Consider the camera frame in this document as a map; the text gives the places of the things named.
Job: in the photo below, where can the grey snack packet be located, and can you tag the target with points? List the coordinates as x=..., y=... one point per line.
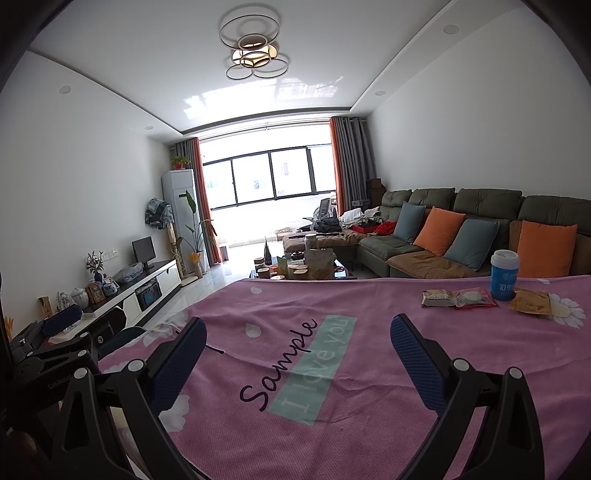
x=438, y=299

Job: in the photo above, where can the brown paper bag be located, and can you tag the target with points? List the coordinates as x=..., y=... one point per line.
x=318, y=264

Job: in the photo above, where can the white black tv cabinet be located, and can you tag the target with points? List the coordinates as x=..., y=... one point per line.
x=157, y=286

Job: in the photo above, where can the large orange cushion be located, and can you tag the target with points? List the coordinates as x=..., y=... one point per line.
x=547, y=249

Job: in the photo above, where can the brown snack packet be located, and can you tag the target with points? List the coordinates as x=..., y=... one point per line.
x=528, y=302

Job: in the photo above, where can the large blue-grey cushion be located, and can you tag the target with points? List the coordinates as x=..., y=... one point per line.
x=471, y=244

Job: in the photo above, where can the small green potted plant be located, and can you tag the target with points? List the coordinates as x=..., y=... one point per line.
x=180, y=162

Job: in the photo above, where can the tan tube box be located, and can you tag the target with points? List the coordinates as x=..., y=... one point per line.
x=45, y=307

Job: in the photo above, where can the pink floral blanket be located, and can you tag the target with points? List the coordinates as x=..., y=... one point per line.
x=369, y=392

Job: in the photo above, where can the office chair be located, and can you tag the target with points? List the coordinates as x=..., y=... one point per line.
x=324, y=208

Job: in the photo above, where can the red cloth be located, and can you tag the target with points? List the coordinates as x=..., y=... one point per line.
x=385, y=228

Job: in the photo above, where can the blue white ceramic jar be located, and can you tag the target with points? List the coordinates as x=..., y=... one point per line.
x=111, y=287

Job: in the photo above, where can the brown sofa mat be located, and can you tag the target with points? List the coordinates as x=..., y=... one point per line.
x=425, y=264

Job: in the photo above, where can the white clothes pile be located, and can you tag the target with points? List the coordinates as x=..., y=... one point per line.
x=360, y=216

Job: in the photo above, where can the brown covered chaise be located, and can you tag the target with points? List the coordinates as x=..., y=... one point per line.
x=341, y=242

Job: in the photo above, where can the small orange cushion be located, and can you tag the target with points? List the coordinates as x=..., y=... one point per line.
x=438, y=230

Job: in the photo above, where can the wooden floor stand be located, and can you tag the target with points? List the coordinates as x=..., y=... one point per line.
x=175, y=251

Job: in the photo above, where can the blue patterned jacket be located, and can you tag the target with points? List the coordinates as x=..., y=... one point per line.
x=159, y=213

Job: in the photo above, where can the clear plastic bag blue contents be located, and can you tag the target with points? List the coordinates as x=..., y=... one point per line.
x=128, y=273

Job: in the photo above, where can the thin black strip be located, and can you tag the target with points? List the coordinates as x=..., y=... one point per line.
x=214, y=350

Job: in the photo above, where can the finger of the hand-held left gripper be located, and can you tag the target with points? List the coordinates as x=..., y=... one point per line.
x=62, y=321
x=117, y=339

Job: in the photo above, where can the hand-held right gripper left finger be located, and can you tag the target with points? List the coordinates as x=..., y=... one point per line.
x=178, y=369

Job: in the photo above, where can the dark coffee table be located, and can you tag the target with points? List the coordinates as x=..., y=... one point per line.
x=344, y=272

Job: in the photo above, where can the black bag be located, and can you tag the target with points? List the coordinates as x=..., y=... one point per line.
x=327, y=225

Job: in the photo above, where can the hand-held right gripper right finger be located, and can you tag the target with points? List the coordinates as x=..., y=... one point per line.
x=415, y=364

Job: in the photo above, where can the clear ship model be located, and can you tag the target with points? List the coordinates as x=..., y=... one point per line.
x=64, y=302

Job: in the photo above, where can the orange grey curtain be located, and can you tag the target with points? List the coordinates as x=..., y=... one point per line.
x=198, y=194
x=353, y=166

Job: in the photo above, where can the large window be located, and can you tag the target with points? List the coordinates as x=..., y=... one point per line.
x=268, y=177

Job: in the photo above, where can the white standing air conditioner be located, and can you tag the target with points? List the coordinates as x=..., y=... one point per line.
x=178, y=194

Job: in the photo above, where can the green sofa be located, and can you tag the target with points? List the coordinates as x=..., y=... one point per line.
x=480, y=198

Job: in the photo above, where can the black monitor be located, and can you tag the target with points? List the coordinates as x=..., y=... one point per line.
x=143, y=250

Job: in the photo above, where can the blue white paper cup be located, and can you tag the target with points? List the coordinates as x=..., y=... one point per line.
x=504, y=279

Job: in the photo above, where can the tall leafy plant yellow vase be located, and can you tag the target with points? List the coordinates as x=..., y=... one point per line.
x=196, y=258

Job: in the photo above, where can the red clear snack packet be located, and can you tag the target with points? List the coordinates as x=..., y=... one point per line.
x=475, y=299

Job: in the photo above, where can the small blue-grey cushion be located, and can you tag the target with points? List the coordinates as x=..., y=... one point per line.
x=408, y=221

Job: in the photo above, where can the picture frame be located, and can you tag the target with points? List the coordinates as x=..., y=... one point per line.
x=95, y=293

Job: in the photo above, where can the small plant in vase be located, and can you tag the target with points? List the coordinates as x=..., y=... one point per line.
x=94, y=265

